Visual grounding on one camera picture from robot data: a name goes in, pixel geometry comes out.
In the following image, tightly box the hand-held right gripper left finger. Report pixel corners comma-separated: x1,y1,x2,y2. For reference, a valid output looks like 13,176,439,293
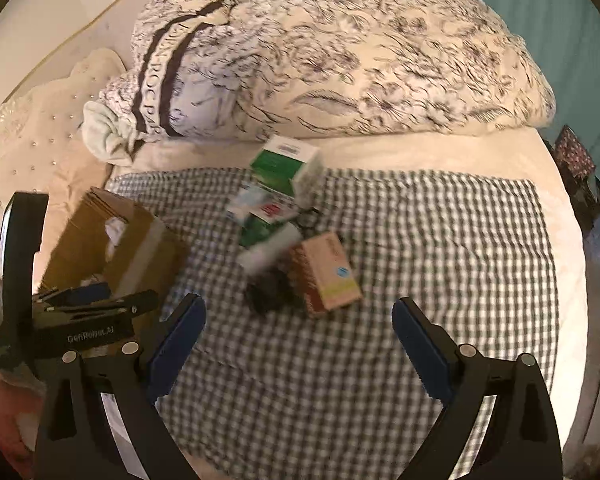
32,294,207,480

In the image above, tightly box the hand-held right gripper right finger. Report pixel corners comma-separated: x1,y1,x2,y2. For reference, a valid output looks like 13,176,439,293
392,297,563,480

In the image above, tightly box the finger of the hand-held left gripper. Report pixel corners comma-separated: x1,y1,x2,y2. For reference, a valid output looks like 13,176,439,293
40,290,159,321
35,282,112,307

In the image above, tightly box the cardboard box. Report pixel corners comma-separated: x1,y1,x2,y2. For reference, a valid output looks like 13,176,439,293
40,186,188,311

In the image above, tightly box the dark pill blister pack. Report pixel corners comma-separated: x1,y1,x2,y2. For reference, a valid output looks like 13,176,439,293
245,265,301,317

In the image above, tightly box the brown pink medicine box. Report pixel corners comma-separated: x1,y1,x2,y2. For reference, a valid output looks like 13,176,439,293
287,232,363,317

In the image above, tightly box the green packet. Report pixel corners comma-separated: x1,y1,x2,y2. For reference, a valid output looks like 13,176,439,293
239,212,281,248

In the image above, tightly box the red white packet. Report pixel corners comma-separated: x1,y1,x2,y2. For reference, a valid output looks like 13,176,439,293
252,195,298,223

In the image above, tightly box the green white medicine box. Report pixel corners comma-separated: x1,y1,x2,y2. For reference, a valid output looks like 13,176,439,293
250,135,323,211

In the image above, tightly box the pink cloth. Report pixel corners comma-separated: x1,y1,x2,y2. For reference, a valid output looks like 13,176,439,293
0,380,36,480

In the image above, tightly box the green white checked cloth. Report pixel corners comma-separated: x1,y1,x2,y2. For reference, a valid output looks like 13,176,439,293
100,167,561,480

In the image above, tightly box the blue white packet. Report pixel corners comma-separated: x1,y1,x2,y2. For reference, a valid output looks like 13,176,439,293
227,184,261,221

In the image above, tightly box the pale green towel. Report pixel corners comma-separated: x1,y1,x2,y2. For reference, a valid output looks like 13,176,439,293
82,102,148,166

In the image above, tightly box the cream tufted headboard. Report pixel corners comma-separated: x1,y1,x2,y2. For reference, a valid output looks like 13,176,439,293
0,47,126,261

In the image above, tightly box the dark patterned bag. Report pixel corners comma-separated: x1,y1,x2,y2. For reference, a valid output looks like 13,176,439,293
552,127,598,181

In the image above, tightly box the floral cream duvet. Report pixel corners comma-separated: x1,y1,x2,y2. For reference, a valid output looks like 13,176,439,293
97,0,556,141

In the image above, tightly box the teal curtain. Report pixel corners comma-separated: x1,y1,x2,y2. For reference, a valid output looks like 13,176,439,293
470,0,600,181

